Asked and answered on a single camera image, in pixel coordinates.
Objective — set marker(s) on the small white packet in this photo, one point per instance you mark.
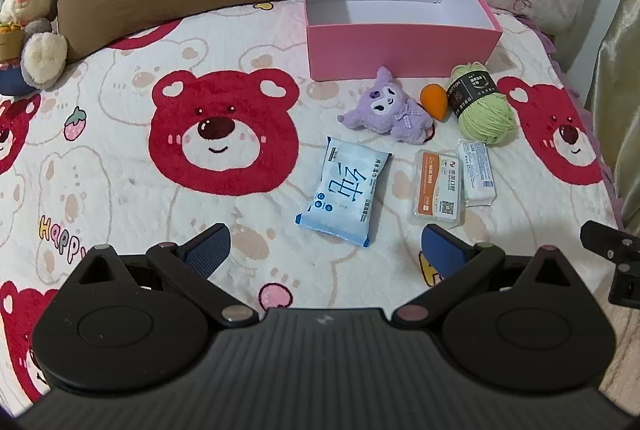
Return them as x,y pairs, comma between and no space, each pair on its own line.
477,180

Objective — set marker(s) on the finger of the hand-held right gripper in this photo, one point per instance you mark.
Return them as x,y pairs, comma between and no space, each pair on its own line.
622,255

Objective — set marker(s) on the green yarn ball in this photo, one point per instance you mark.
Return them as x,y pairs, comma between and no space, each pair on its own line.
487,120

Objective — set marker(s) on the purple plush toy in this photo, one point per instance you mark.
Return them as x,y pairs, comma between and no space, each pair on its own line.
385,110

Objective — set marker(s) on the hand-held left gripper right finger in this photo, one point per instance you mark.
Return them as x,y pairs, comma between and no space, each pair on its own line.
442,250

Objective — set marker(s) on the orange makeup sponge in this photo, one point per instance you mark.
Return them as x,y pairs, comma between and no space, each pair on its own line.
434,99

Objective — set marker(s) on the blue wet wipes packet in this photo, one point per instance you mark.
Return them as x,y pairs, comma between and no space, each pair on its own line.
345,190

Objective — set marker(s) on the pink cardboard box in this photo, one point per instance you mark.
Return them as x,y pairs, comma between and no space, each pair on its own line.
400,52

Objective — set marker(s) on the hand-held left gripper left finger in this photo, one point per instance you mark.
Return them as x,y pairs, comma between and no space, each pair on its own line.
207,250

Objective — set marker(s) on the clear box with orange label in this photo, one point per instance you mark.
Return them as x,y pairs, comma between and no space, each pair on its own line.
435,190

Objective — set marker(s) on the golden curtain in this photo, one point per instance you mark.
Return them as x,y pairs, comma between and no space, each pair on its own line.
620,60

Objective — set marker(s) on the bear printed blanket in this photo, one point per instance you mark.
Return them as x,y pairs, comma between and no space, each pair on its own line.
125,190

